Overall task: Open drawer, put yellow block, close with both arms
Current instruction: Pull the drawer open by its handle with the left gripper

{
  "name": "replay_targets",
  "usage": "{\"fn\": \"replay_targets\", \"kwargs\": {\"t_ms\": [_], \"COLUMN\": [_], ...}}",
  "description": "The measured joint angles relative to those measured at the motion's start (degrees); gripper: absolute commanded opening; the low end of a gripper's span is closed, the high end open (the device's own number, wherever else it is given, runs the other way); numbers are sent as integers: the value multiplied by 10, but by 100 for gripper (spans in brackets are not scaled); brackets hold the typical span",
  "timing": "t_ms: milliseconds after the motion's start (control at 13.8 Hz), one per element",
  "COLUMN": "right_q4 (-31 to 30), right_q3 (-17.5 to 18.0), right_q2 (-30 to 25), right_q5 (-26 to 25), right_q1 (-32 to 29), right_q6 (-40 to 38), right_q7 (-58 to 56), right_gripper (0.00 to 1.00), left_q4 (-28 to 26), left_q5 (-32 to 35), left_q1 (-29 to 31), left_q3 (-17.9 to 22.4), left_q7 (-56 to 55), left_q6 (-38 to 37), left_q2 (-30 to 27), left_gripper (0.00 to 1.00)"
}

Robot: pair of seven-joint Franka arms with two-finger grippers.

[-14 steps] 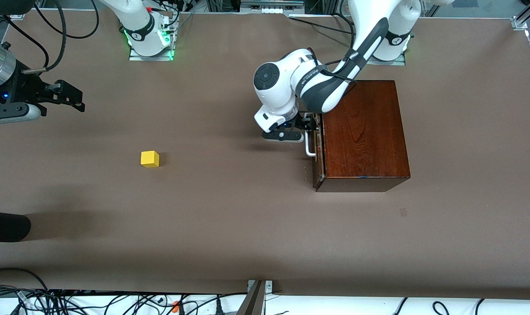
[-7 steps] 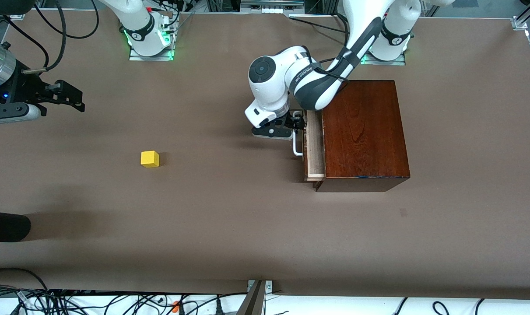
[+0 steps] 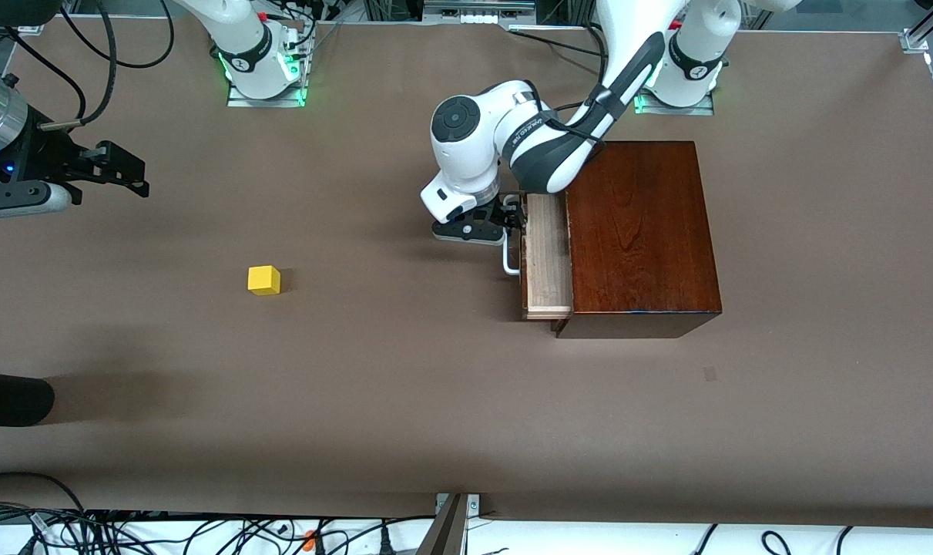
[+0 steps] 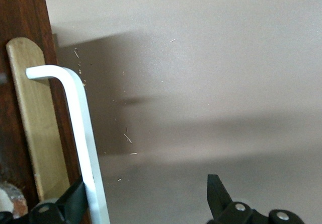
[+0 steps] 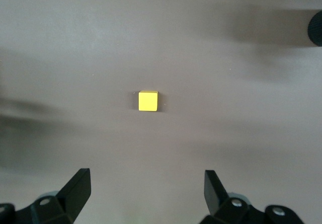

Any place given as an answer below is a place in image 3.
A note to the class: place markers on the dark brown wooden cabinet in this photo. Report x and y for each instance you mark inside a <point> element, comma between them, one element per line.
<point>643,231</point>

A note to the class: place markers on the black ribbed cylinder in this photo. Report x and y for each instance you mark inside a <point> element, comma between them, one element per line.
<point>11,398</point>

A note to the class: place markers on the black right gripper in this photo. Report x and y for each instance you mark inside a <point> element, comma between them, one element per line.
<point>41,156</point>

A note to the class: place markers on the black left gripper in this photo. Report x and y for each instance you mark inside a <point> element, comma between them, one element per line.
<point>506,209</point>

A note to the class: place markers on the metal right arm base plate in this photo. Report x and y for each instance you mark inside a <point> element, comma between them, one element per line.
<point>239,100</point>

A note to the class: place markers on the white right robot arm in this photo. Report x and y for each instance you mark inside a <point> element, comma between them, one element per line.
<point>246,46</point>

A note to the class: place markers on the grey metal post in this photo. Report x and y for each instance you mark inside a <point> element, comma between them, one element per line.
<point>447,532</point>

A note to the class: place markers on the yellow cube block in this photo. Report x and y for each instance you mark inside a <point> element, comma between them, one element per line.
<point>263,280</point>

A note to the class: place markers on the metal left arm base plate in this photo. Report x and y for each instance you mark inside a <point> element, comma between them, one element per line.
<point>701,110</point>

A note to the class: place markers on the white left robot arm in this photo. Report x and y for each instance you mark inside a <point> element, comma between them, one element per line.
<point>466,146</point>

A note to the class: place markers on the aluminium frame rail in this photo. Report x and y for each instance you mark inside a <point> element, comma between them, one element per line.
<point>31,29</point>
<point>917,38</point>

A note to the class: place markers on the grey power strip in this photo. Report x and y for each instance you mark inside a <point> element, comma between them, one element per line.
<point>481,15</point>

